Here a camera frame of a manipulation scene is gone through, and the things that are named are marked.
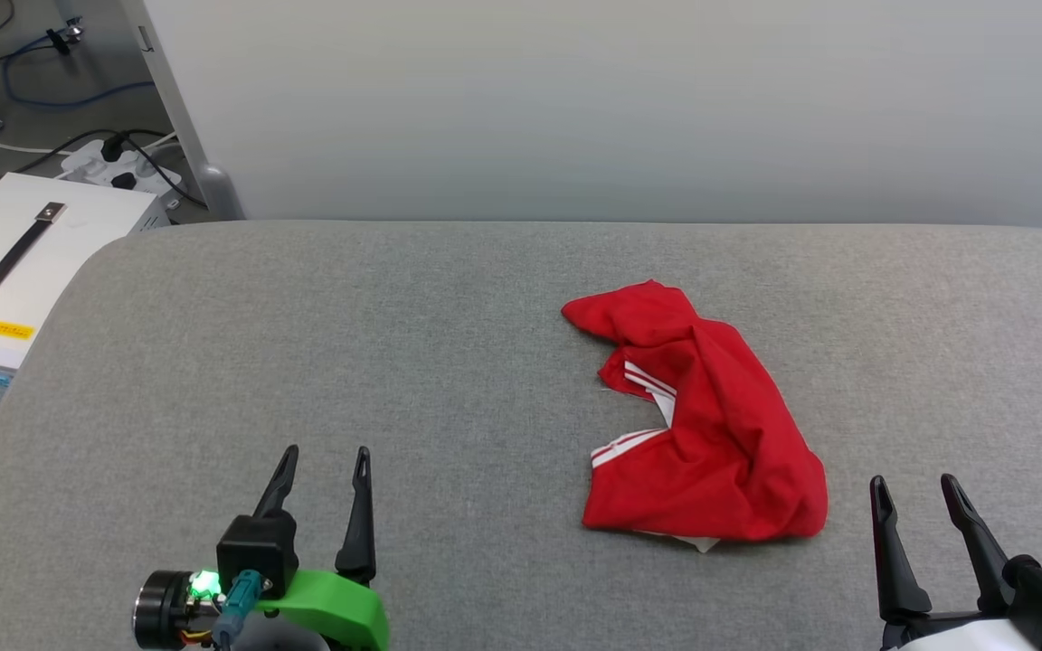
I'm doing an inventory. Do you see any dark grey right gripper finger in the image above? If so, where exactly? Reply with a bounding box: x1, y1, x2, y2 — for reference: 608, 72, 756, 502
869, 476, 933, 622
940, 473, 1017, 617

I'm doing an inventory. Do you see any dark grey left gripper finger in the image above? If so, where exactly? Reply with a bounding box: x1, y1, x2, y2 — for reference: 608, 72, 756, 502
253, 444, 300, 519
335, 446, 378, 585

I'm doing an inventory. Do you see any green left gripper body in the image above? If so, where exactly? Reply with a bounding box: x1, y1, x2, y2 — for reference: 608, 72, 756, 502
132, 570, 391, 651

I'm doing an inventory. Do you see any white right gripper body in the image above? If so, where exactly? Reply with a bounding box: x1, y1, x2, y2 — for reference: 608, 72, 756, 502
883, 604, 1042, 651

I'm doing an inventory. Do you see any red basketball jersey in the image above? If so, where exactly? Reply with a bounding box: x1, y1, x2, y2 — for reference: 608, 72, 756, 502
561, 279, 829, 553

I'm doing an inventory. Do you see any grey fabric sofa cushion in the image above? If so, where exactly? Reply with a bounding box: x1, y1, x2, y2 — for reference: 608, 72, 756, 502
0, 220, 1042, 651

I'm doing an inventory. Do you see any white equipment box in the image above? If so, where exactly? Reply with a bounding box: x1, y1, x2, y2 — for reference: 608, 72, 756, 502
0, 172, 171, 414

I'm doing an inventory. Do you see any white power strip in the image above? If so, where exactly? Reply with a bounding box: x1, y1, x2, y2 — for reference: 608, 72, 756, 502
60, 139, 184, 205

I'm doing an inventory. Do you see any teal connector left arm cable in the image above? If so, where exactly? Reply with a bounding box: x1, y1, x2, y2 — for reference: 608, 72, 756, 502
212, 569, 266, 651

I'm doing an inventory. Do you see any black floor cable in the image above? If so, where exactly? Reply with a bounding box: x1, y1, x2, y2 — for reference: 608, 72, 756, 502
0, 129, 208, 211

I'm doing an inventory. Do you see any black strap handle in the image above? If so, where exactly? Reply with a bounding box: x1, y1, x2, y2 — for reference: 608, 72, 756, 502
0, 202, 68, 307

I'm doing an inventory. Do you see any white partition frame leg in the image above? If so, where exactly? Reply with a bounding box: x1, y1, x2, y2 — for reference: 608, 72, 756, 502
118, 0, 247, 222

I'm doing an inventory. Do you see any blue floor cable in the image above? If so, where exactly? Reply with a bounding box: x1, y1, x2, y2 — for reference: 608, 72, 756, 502
2, 34, 156, 112

